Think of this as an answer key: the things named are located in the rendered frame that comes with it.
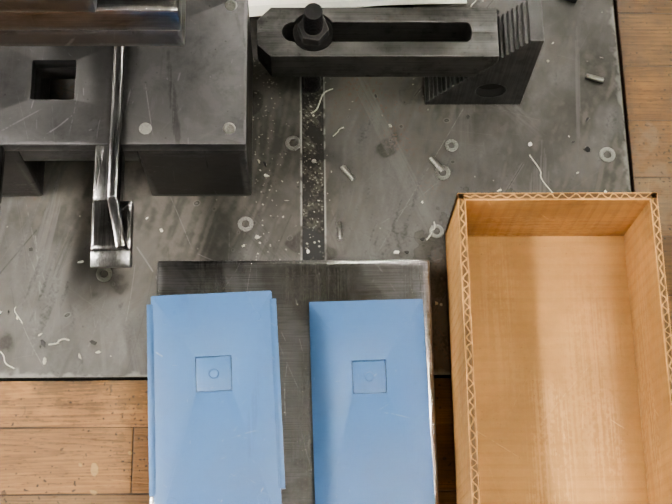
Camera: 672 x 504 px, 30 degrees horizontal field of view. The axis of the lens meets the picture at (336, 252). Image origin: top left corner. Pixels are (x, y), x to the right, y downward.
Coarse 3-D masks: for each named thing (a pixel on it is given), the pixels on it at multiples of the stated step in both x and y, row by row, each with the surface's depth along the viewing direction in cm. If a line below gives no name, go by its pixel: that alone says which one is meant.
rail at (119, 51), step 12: (120, 48) 75; (120, 60) 75; (120, 72) 74; (120, 84) 74; (120, 96) 74; (120, 108) 74; (120, 120) 73; (120, 132) 73; (120, 144) 73; (120, 156) 73; (108, 168) 72; (108, 180) 72; (108, 192) 72; (120, 192) 73
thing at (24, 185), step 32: (32, 160) 76; (64, 160) 76; (128, 160) 76; (160, 160) 76; (192, 160) 76; (224, 160) 76; (32, 192) 81; (160, 192) 81; (192, 192) 81; (224, 192) 81
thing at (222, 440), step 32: (160, 320) 72; (192, 320) 72; (224, 320) 72; (256, 320) 73; (160, 352) 72; (192, 352) 72; (224, 352) 72; (256, 352) 72; (160, 384) 71; (192, 384) 71; (256, 384) 71; (160, 416) 70; (192, 416) 71; (224, 416) 71; (256, 416) 71; (160, 448) 70; (192, 448) 70; (224, 448) 70; (256, 448) 70; (160, 480) 69; (192, 480) 69; (224, 480) 69; (256, 480) 70
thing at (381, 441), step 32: (320, 320) 77; (352, 320) 77; (384, 320) 77; (416, 320) 77; (320, 352) 76; (352, 352) 76; (384, 352) 76; (416, 352) 76; (320, 384) 75; (352, 384) 75; (416, 384) 76; (320, 416) 75; (352, 416) 75; (384, 416) 75; (416, 416) 75; (320, 448) 74; (352, 448) 74; (384, 448) 74; (416, 448) 74; (320, 480) 74; (352, 480) 74; (384, 480) 74; (416, 480) 74
